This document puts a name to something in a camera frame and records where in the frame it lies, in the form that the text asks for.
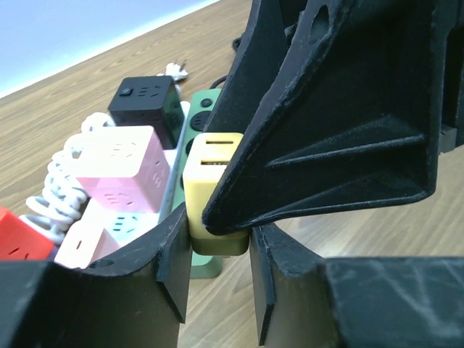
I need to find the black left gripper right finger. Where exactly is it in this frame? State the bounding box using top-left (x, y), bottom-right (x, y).
top-left (249, 224), bottom-right (463, 347)

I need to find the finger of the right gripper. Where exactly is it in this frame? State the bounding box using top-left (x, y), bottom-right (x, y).
top-left (204, 1), bottom-right (307, 133)
top-left (202, 1), bottom-right (443, 234)

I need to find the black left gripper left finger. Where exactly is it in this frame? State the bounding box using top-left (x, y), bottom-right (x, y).
top-left (1, 205), bottom-right (192, 348)

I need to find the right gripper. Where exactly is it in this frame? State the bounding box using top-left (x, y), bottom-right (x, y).
top-left (437, 1), bottom-right (463, 153)

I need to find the red cube socket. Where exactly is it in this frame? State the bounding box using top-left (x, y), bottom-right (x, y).
top-left (0, 207), bottom-right (54, 261)

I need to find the yellow green charger plug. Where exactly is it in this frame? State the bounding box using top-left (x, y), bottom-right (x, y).
top-left (185, 133), bottom-right (249, 257)

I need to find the white multicolour power strip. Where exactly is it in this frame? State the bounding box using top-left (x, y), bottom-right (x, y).
top-left (83, 101), bottom-right (191, 247)

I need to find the pink orange charger cube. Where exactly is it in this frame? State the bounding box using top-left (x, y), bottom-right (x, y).
top-left (54, 220), bottom-right (120, 269)

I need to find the green power strip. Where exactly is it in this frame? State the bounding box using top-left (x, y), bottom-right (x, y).
top-left (171, 88), bottom-right (223, 279)

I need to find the pink cube socket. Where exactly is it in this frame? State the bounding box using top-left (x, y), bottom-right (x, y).
top-left (71, 125), bottom-right (170, 213)

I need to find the black cube adapter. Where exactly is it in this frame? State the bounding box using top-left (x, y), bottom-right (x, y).
top-left (108, 75), bottom-right (184, 149)

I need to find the black power cord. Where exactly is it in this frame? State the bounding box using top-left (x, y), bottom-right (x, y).
top-left (208, 34), bottom-right (251, 91)

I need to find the white cable of strip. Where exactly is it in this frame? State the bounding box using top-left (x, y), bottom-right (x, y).
top-left (156, 59), bottom-right (190, 91)

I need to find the white coiled power cable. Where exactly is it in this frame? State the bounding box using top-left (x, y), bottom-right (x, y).
top-left (18, 112), bottom-right (117, 244)

